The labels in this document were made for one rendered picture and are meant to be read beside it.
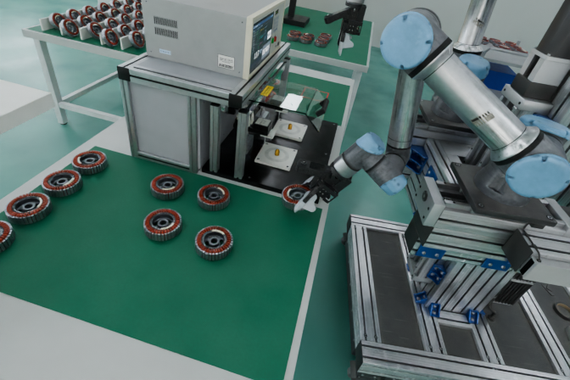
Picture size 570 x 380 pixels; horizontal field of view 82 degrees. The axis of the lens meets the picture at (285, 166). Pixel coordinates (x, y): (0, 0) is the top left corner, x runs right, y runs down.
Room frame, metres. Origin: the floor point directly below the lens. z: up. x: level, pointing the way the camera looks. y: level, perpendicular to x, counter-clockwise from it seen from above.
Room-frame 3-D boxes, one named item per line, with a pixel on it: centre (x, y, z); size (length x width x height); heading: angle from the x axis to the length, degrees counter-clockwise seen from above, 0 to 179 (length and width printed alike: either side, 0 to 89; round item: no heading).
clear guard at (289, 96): (1.15, 0.05, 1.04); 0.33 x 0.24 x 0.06; 82
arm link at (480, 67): (1.31, -0.64, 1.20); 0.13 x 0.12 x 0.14; 172
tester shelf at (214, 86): (1.32, 0.34, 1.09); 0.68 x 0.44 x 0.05; 172
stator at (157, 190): (0.85, 0.40, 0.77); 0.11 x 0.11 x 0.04
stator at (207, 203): (0.84, 0.23, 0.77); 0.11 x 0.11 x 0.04
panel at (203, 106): (1.31, 0.28, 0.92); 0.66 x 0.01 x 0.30; 172
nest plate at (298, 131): (1.39, 0.01, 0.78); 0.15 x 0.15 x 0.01; 82
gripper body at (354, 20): (1.50, -0.17, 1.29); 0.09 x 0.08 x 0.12; 90
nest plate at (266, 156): (1.15, 0.04, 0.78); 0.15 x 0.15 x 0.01; 82
